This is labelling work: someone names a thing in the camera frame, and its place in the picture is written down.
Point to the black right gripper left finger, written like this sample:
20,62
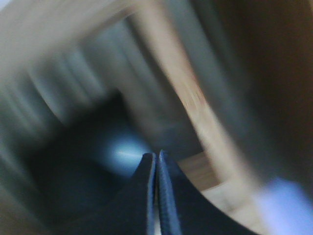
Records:
131,211

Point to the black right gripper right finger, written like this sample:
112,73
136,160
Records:
183,210

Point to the silver Huawei laptop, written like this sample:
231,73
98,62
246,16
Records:
87,163

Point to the light wooden shelf unit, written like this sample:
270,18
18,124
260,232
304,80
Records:
243,70

